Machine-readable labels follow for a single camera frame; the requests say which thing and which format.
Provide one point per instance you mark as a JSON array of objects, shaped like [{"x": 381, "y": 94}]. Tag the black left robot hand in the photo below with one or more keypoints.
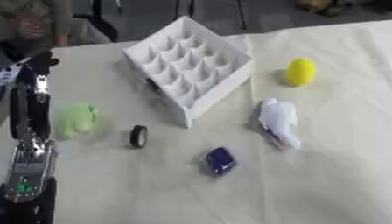
[{"x": 30, "y": 105}]

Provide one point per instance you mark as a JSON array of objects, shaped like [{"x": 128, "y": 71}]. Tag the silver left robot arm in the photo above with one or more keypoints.
[{"x": 28, "y": 178}]

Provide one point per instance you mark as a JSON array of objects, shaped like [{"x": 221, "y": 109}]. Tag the white compartment box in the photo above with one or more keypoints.
[{"x": 191, "y": 68}]

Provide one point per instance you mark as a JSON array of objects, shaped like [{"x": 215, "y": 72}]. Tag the light green soft toy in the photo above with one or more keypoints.
[{"x": 76, "y": 119}]

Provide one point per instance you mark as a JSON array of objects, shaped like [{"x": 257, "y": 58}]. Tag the person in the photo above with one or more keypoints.
[{"x": 30, "y": 26}]

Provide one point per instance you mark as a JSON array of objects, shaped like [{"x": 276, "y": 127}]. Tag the blue square packet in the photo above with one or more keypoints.
[{"x": 221, "y": 160}]

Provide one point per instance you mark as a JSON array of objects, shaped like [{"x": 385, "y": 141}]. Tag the yellow egg-shaped toy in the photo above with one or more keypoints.
[{"x": 300, "y": 72}]

